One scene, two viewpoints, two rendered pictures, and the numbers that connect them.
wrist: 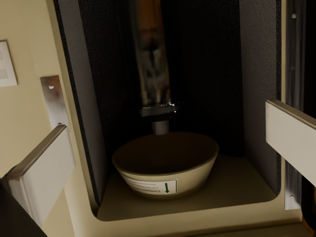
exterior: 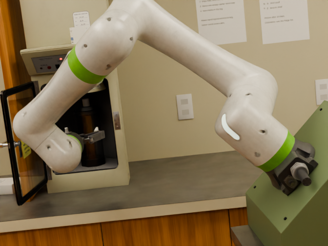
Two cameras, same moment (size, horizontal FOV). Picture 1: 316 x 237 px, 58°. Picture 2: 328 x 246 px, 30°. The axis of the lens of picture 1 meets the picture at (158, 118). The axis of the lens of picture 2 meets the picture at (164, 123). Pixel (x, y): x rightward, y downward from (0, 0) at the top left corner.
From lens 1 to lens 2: 2.06 m
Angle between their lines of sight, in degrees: 26
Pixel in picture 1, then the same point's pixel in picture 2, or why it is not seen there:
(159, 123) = (86, 103)
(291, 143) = not seen: hidden behind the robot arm
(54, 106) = (116, 120)
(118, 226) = not seen: hidden behind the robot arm
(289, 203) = (36, 83)
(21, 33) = (170, 123)
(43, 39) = (118, 140)
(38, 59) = (120, 134)
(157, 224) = not seen: hidden behind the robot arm
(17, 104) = (178, 83)
